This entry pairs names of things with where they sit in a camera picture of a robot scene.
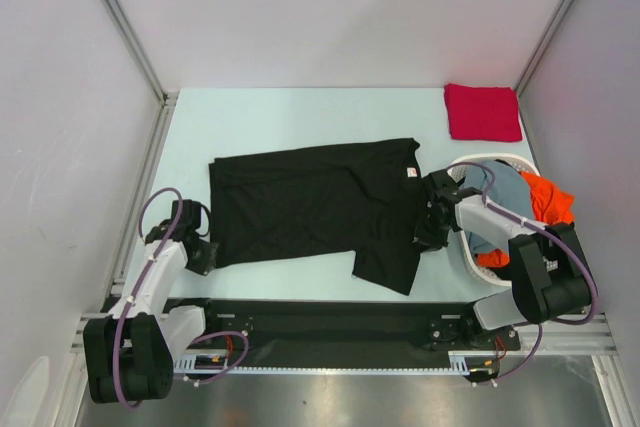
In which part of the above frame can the orange t shirt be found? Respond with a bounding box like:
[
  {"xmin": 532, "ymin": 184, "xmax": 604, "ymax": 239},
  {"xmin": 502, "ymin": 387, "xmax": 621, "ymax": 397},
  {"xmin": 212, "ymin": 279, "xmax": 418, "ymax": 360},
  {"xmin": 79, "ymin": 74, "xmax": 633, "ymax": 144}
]
[{"xmin": 473, "ymin": 172, "xmax": 575, "ymax": 269}]

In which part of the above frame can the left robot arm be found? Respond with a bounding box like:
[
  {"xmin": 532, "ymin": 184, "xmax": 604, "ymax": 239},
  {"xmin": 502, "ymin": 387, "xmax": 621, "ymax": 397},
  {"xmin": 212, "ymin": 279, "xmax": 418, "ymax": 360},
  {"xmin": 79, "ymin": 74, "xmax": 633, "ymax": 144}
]
[{"xmin": 82, "ymin": 200, "xmax": 221, "ymax": 406}]

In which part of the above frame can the black garment in basket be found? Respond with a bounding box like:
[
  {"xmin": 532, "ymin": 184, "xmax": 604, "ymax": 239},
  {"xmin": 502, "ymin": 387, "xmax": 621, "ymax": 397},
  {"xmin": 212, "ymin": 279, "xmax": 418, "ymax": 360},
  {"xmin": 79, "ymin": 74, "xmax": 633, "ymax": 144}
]
[{"xmin": 494, "ymin": 159, "xmax": 511, "ymax": 281}]

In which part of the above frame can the folded red t shirt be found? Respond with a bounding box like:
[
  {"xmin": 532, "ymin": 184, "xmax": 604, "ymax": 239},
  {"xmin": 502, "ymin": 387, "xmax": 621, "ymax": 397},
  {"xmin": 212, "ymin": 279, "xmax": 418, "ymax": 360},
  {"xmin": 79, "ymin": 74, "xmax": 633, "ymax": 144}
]
[{"xmin": 444, "ymin": 83, "xmax": 523, "ymax": 143}]

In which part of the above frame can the white laundry basket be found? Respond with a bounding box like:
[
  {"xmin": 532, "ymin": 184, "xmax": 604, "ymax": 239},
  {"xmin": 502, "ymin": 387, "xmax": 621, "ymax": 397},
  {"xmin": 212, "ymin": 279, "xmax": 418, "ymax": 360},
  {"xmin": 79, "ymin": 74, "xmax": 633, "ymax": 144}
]
[{"xmin": 446, "ymin": 153, "xmax": 539, "ymax": 287}]

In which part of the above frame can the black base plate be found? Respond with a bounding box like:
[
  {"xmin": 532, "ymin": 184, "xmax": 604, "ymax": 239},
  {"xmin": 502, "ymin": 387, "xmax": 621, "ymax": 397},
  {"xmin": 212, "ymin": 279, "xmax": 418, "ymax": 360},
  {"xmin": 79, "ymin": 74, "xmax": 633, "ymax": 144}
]
[{"xmin": 163, "ymin": 298, "xmax": 520, "ymax": 368}]

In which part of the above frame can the black t shirt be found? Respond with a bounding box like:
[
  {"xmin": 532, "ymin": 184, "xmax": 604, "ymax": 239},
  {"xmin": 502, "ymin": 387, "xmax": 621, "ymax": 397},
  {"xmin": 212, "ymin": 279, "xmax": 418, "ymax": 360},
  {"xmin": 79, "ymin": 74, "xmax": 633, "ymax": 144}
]
[{"xmin": 209, "ymin": 138, "xmax": 425, "ymax": 295}]

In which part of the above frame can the grey blue t shirt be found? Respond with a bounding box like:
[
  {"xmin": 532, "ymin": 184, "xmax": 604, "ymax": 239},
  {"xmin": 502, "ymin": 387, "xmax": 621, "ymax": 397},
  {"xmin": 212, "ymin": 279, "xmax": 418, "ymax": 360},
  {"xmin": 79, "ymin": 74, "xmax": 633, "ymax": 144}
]
[{"xmin": 462, "ymin": 160, "xmax": 534, "ymax": 254}]

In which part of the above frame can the white cable duct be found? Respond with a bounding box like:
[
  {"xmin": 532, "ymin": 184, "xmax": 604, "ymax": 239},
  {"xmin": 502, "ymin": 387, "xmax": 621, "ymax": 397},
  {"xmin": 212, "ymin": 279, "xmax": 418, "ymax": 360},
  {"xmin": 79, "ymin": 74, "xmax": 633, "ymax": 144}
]
[{"xmin": 174, "ymin": 353, "xmax": 497, "ymax": 378}]

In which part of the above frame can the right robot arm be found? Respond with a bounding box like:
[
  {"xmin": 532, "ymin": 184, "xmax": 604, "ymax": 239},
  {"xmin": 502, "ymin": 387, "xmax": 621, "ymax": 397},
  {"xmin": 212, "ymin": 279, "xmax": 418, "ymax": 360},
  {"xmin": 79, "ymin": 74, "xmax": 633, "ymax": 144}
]
[{"xmin": 414, "ymin": 169, "xmax": 598, "ymax": 348}]

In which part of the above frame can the aluminium frame rail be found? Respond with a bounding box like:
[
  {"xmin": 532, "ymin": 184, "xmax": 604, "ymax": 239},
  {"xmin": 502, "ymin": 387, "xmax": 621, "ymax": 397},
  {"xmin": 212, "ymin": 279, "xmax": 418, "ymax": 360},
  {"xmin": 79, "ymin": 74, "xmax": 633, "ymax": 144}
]
[{"xmin": 70, "ymin": 313, "xmax": 618, "ymax": 356}]

